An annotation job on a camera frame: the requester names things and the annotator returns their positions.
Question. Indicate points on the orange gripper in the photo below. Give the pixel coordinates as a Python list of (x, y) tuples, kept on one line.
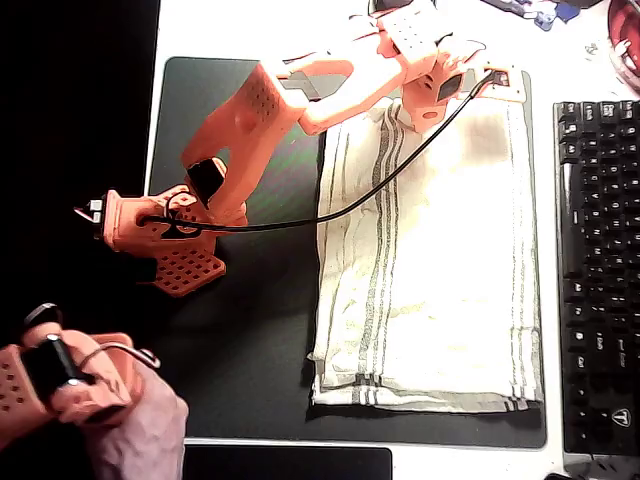
[(419, 119)]

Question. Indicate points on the white striped towel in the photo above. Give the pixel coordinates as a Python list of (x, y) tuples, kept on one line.
[(450, 250)]

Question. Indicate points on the orange perforated arm base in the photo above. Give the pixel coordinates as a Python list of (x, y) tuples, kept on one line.
[(185, 265)]

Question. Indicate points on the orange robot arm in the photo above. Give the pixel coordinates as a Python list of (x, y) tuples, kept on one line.
[(250, 115)]

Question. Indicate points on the person's hand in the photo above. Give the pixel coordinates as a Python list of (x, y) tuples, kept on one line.
[(145, 430)]

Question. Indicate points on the round black glass object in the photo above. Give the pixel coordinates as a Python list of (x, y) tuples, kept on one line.
[(382, 4)]

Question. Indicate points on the small blue plastic object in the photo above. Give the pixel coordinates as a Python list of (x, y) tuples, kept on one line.
[(545, 21)]

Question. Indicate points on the small metal clip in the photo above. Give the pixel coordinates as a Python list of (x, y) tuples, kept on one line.
[(592, 49)]

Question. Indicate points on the dark blue object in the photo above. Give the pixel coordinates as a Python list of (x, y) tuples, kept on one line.
[(575, 9)]

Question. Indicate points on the red bowl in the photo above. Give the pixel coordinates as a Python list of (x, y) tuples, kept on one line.
[(625, 35)]

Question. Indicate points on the black keyboard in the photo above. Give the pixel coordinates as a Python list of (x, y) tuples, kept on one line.
[(600, 275)]

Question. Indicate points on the dark green desk mat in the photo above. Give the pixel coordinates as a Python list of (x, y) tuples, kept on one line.
[(250, 325)]

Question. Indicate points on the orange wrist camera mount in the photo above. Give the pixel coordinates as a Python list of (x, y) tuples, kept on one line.
[(510, 85)]

